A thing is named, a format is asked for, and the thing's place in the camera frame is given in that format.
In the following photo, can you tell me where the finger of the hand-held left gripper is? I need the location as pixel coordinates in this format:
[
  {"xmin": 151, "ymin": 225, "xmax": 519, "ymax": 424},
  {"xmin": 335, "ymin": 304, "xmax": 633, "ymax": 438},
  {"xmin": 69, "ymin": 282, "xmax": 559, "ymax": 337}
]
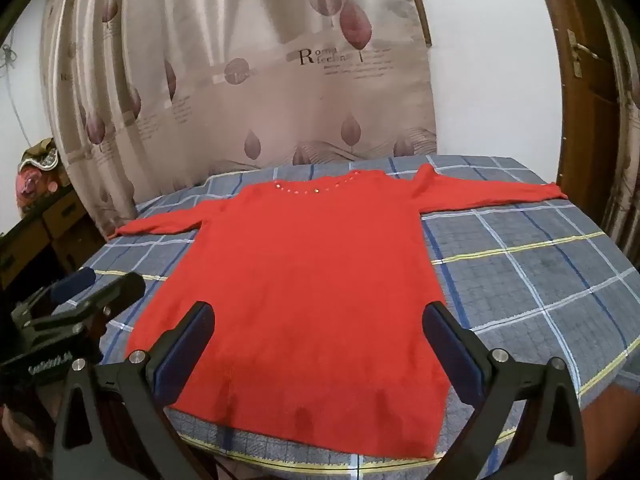
[
  {"xmin": 12, "ymin": 266, "xmax": 99, "ymax": 322},
  {"xmin": 22, "ymin": 273, "xmax": 147, "ymax": 341}
]

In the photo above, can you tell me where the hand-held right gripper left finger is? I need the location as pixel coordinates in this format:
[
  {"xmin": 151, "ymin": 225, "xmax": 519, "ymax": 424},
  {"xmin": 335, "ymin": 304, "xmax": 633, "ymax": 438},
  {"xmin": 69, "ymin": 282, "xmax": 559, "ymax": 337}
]
[{"xmin": 52, "ymin": 301, "xmax": 217, "ymax": 480}]

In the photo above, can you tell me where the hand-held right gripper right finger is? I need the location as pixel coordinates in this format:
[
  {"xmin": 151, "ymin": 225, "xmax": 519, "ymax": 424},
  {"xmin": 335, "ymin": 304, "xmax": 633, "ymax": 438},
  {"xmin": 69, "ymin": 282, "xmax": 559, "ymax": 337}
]
[{"xmin": 422, "ymin": 301, "xmax": 586, "ymax": 480}]

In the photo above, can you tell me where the red knit sweater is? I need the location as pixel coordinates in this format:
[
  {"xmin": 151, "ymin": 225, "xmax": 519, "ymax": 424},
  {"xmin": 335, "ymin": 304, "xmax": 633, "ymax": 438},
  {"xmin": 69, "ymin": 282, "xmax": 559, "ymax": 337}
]
[{"xmin": 107, "ymin": 162, "xmax": 568, "ymax": 461}]

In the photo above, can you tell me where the person's left forearm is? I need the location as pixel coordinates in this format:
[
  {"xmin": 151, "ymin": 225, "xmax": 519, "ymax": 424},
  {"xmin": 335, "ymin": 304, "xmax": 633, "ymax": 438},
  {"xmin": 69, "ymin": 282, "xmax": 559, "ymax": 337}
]
[{"xmin": 0, "ymin": 400, "xmax": 49, "ymax": 462}]

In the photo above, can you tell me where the dark wooden cabinet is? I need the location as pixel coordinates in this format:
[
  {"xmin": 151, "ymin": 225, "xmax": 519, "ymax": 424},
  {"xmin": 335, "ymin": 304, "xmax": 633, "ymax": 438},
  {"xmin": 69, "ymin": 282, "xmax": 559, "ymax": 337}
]
[{"xmin": 0, "ymin": 185, "xmax": 109, "ymax": 307}]

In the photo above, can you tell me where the grey plaid bed sheet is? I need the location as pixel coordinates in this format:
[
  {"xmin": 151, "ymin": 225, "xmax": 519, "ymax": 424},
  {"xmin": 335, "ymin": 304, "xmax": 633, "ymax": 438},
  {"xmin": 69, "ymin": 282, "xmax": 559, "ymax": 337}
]
[{"xmin": 75, "ymin": 152, "xmax": 640, "ymax": 480}]

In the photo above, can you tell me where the colourful patterned bag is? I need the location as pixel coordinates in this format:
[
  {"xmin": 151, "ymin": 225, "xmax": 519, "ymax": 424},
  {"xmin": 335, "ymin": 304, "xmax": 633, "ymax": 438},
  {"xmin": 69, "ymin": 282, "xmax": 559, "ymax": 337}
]
[{"xmin": 15, "ymin": 137, "xmax": 72, "ymax": 211}]

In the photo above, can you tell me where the beige leaf print curtain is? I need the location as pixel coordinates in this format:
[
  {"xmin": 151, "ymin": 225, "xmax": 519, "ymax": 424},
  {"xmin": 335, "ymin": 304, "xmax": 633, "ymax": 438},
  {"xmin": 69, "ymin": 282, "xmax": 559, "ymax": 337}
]
[{"xmin": 40, "ymin": 0, "xmax": 439, "ymax": 238}]

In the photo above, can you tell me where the brown wooden door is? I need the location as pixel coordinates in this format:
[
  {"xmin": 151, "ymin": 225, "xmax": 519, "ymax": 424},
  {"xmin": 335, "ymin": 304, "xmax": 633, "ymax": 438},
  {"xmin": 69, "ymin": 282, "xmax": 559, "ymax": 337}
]
[{"xmin": 529, "ymin": 0, "xmax": 626, "ymax": 227}]

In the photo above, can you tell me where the thin wall cable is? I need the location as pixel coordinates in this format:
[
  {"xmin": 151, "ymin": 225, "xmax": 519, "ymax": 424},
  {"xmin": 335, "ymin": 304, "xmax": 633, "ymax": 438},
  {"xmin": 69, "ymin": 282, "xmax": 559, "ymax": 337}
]
[{"xmin": 0, "ymin": 42, "xmax": 32, "ymax": 142}]

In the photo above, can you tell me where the brass door handle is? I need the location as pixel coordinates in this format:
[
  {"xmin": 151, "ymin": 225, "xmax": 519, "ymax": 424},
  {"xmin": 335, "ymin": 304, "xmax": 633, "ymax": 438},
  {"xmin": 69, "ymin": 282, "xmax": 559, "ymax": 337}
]
[{"xmin": 566, "ymin": 29, "xmax": 604, "ymax": 79}]

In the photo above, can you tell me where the brown wooden window frame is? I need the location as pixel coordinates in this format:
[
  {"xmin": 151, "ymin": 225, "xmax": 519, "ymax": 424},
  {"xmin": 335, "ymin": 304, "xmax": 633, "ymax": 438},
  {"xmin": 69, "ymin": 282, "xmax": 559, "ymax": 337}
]
[{"xmin": 400, "ymin": 0, "xmax": 433, "ymax": 47}]

